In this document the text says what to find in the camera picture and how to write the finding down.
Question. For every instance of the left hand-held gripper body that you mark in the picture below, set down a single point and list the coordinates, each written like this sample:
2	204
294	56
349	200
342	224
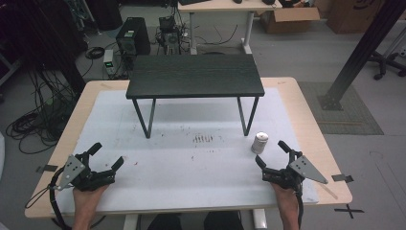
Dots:
83	175

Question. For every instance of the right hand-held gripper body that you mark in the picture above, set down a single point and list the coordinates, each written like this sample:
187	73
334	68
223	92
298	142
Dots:
295	172

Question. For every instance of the white cup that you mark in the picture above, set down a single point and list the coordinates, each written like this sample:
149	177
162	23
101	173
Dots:
259	142

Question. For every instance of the person's left hand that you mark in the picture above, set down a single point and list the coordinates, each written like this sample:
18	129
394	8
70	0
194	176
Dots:
87	198

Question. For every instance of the person's right hand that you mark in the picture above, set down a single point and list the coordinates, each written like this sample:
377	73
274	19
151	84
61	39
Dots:
284	198

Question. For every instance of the black tape strip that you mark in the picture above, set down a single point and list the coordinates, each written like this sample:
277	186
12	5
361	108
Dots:
342	178
47	168

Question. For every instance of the light wooden table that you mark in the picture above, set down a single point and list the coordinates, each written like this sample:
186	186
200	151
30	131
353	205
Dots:
319	127

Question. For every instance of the black tape cross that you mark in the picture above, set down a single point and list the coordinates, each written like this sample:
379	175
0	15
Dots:
349	211

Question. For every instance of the white table mat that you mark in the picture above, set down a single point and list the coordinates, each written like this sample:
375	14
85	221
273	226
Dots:
191	179

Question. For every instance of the grey floor mat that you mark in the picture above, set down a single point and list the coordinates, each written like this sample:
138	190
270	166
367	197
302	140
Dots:
354	115

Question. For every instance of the white power supply unit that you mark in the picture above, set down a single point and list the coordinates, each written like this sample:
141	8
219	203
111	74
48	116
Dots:
108	60

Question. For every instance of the person's legs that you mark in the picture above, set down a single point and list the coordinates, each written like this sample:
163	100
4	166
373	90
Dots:
194	222

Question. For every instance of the small black table shelf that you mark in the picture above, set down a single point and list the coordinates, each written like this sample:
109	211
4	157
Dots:
194	75

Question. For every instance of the black computer tower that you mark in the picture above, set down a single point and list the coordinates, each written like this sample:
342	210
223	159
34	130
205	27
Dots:
133	36

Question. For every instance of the black stand with curtain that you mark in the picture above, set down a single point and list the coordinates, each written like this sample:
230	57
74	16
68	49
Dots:
48	38

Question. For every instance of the open cardboard box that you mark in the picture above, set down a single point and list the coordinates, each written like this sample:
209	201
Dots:
288	20

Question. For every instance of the black office chair base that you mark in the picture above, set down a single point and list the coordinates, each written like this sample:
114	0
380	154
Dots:
384	64

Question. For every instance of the large closed cardboard box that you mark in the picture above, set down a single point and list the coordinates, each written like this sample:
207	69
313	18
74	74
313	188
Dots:
351	16

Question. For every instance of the light desk with white legs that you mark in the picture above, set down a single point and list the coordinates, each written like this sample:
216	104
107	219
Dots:
223	5

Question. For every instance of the black keyboard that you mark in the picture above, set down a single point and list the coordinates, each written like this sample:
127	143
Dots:
194	1

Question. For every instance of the black metal post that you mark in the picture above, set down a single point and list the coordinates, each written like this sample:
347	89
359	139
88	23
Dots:
360	54

